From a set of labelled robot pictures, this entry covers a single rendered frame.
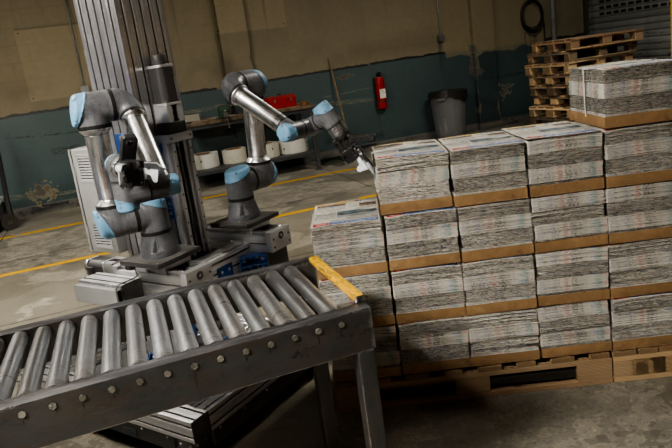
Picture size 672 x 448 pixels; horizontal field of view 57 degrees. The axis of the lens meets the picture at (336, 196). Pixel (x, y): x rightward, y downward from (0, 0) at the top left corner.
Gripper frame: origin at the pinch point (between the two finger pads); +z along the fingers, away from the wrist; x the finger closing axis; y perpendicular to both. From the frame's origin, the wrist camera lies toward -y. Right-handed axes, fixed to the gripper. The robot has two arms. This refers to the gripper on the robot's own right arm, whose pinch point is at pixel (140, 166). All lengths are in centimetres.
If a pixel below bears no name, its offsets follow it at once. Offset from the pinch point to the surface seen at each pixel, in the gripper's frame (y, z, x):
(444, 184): 15, -4, -117
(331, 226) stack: 31, -26, -78
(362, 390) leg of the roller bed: 61, 46, -45
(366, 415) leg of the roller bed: 69, 46, -46
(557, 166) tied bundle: 8, 22, -151
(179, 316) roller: 43.1, 9.5, -6.0
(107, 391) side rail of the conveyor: 49, 34, 19
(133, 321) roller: 44.6, 1.9, 5.4
